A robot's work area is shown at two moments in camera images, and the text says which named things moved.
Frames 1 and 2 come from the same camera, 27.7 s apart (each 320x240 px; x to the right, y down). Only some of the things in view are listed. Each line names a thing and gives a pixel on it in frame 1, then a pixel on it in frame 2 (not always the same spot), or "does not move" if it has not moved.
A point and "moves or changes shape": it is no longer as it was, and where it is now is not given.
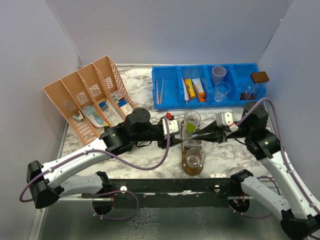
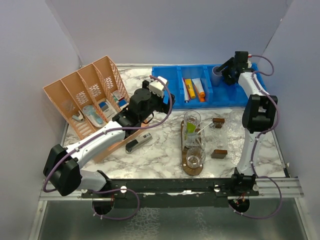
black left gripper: [172, 140] -> [163, 107]
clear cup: [222, 88] moves or changes shape
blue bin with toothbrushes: [171, 97] does not move
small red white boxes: [125, 107] does not move
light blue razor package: [91, 113] does not move
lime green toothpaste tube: [190, 127] does not move
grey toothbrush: [192, 137] -> [197, 139]
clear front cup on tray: [195, 157] does not move
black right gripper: [218, 137] -> [228, 80]
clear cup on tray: [192, 119] does not move
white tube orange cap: [198, 83] does not move
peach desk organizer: [92, 99] does not move
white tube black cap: [193, 143] -> [191, 136]
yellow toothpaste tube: [190, 88] does not move
